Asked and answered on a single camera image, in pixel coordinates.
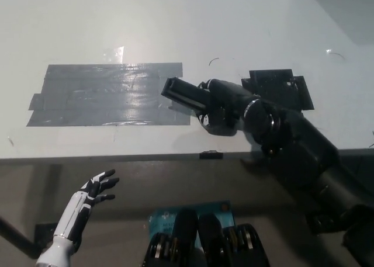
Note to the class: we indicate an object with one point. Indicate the grey duct tape patch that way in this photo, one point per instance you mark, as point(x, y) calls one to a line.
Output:
point(102, 97)

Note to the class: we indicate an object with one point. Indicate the black tape patch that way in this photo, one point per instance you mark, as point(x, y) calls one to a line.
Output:
point(274, 83)

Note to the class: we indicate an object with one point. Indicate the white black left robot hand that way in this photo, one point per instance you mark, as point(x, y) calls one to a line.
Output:
point(79, 208)

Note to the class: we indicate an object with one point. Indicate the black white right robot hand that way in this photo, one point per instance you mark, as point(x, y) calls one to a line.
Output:
point(228, 103)

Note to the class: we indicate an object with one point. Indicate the small black tape strip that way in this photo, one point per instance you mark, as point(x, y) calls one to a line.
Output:
point(211, 155)

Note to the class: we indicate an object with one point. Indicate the black metal bracket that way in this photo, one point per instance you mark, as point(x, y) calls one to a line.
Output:
point(44, 232)

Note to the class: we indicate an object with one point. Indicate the black diagonal table brace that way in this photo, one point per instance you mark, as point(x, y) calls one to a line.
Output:
point(17, 235)

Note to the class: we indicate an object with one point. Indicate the clear tape piece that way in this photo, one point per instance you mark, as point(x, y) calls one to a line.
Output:
point(115, 55)

